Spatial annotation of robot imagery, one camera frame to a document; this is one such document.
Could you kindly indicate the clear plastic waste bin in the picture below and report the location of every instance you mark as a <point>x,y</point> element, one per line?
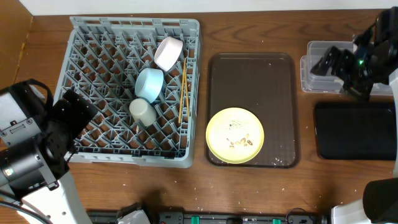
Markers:
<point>321,84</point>

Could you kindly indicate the pink bowl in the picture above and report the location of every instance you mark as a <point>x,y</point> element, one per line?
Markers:
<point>168,53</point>

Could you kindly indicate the cream white cup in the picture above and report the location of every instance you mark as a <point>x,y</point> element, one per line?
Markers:
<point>142,111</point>

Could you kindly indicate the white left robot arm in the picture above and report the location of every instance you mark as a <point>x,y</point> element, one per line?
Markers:
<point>35,177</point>

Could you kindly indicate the yellow plate with crumbs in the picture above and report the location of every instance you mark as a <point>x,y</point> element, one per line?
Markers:
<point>235,135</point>

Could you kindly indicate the dark brown serving tray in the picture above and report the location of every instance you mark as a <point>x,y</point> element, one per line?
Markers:
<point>264,84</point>

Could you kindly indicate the black equipment rail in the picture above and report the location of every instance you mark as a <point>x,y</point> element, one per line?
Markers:
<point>133,214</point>

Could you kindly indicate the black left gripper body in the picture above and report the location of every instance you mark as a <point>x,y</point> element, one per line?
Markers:
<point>59,125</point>

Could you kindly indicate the black rectangular bin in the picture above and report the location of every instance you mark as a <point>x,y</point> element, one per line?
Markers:
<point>356,131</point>

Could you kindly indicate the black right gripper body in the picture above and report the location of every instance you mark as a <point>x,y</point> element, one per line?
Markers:
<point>344,64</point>

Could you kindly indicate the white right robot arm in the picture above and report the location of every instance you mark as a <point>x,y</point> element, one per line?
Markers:
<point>379,201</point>

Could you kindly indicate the wooden chopstick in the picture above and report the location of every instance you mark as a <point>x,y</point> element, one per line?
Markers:
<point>186,86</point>
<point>182,91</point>

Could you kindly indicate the light blue bowl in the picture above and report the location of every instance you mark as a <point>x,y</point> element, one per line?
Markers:
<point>149,84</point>

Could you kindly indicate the grey plastic dish rack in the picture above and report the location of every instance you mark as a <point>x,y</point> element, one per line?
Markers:
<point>103,59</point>

